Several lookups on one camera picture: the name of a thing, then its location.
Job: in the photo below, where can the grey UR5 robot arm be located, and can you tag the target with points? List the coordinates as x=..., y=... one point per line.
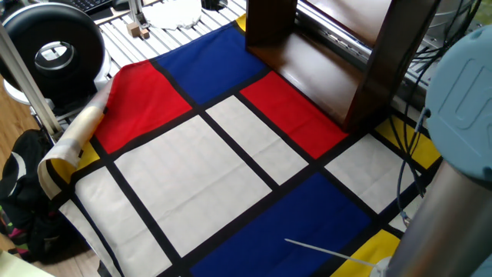
x=461, y=107

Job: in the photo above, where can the dark brown wooden shelf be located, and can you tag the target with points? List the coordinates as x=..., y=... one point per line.
x=319, y=77

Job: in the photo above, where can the black round object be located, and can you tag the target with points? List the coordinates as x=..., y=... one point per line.
x=213, y=4

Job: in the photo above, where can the Mondrian pattern tablecloth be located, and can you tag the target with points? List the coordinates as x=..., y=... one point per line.
x=192, y=181

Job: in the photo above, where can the white zip tie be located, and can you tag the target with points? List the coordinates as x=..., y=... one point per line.
x=330, y=252

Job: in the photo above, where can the white crumpled cloth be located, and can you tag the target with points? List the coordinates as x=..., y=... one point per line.
x=173, y=13

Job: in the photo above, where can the tiny wooden block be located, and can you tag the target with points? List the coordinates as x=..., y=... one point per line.
x=145, y=34

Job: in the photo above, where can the small wooden block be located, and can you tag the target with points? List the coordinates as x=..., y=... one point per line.
x=133, y=29

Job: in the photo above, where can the aluminium upright profile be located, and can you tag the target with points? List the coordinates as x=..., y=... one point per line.
x=135, y=9

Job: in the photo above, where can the black keyboard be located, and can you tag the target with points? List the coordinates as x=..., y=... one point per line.
x=90, y=4

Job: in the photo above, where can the black backpack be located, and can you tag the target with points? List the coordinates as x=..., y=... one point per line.
x=27, y=184

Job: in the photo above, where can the pale green sheet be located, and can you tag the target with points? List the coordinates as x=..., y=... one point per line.
x=15, y=267

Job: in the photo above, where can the aluminium frame post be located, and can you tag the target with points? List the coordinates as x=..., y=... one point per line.
x=27, y=81

